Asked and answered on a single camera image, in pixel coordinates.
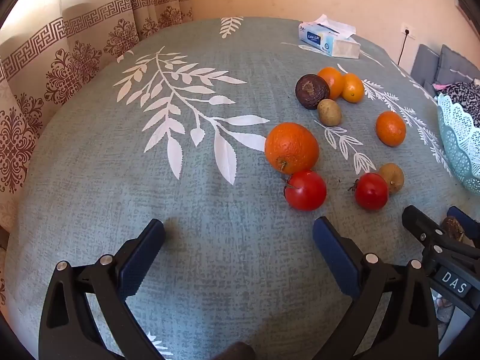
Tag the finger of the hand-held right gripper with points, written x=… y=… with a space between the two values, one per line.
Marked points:
x=418 y=223
x=470 y=228

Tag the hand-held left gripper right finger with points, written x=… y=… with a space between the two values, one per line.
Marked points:
x=335 y=258

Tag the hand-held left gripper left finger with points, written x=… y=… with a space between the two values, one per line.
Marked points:
x=140 y=258

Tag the rough brown fruit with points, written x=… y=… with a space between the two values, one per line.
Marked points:
x=452 y=227

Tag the teal lace plastic basket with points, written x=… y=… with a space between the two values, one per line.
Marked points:
x=461 y=138

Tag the small tangerine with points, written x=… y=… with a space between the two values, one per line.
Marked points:
x=391 y=128
x=332 y=79

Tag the large round orange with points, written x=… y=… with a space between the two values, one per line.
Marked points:
x=291 y=148

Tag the tan oval kiwi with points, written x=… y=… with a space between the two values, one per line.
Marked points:
x=329 y=112

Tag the oval yellow-orange citrus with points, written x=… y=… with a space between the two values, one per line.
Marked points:
x=353 y=87

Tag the small tan round fruit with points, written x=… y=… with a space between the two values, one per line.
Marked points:
x=394 y=175

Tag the small red tomato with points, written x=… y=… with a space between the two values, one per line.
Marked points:
x=371 y=191

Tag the large red tomato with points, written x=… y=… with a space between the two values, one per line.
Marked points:
x=305 y=190

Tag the teal leaf-print tablecloth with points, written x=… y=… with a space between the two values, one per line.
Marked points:
x=210 y=195

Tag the leopard print cloth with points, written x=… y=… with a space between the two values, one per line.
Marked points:
x=461 y=93

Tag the grey cushion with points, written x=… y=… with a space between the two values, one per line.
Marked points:
x=423 y=63
x=457 y=63

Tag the blue white tissue pack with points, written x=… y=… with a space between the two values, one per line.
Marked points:
x=330 y=39

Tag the beige patterned curtain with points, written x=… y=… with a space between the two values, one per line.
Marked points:
x=56 y=63

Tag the white wall socket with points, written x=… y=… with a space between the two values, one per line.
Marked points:
x=408 y=30

